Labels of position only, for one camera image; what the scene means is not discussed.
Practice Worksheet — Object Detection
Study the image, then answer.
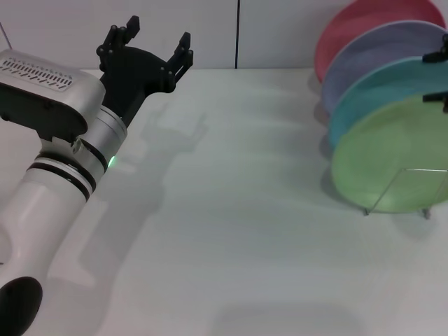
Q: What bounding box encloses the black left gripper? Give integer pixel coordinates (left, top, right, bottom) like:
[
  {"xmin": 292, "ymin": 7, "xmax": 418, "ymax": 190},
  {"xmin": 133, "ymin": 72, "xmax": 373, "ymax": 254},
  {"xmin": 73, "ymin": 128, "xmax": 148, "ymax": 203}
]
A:
[{"xmin": 95, "ymin": 15, "xmax": 195, "ymax": 124}]

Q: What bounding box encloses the green plastic plate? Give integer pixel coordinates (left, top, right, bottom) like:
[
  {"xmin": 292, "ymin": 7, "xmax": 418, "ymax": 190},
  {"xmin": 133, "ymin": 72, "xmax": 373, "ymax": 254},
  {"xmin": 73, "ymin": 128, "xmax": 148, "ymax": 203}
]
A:
[{"xmin": 330, "ymin": 95, "xmax": 448, "ymax": 214}]

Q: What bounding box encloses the purple plastic plate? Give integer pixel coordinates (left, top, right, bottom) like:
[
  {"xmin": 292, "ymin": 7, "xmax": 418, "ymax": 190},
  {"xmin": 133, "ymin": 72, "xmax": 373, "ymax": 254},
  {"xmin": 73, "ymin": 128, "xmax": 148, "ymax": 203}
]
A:
[{"xmin": 321, "ymin": 20, "xmax": 448, "ymax": 116}]

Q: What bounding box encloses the blue plastic plate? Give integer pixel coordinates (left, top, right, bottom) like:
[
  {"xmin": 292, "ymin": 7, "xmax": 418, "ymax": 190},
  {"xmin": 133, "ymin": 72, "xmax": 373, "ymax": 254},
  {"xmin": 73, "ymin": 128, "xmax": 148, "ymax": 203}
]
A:
[{"xmin": 328, "ymin": 55, "xmax": 448, "ymax": 150}]

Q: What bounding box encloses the pink plastic plate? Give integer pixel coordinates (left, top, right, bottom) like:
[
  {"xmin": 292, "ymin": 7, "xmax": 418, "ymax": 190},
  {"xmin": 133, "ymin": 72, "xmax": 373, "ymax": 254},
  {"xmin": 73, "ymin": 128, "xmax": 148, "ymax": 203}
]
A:
[{"xmin": 314, "ymin": 0, "xmax": 447, "ymax": 84}]

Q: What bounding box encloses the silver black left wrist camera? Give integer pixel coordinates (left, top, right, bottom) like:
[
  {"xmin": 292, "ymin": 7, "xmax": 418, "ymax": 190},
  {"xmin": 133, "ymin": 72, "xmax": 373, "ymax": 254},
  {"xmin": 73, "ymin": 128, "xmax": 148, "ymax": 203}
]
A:
[{"xmin": 0, "ymin": 48, "xmax": 107, "ymax": 143}]

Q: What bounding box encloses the silver wire plate rack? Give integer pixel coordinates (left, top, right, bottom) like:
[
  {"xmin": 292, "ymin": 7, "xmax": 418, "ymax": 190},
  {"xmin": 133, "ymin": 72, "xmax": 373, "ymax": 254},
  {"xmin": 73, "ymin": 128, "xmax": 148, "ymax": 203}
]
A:
[{"xmin": 363, "ymin": 167, "xmax": 448, "ymax": 220}]

